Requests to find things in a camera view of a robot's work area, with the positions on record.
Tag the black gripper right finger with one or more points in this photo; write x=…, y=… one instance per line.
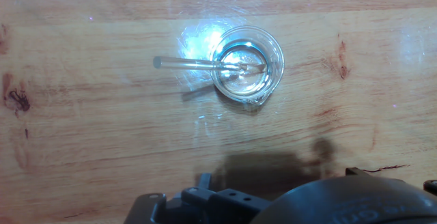
x=355, y=171

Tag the glass beaker with water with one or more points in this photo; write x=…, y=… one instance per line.
x=246, y=80

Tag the glossy wooden board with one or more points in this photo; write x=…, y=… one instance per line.
x=102, y=142

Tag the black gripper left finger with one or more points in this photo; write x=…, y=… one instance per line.
x=232, y=203

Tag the clear glass stirring rod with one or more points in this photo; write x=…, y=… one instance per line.
x=184, y=63

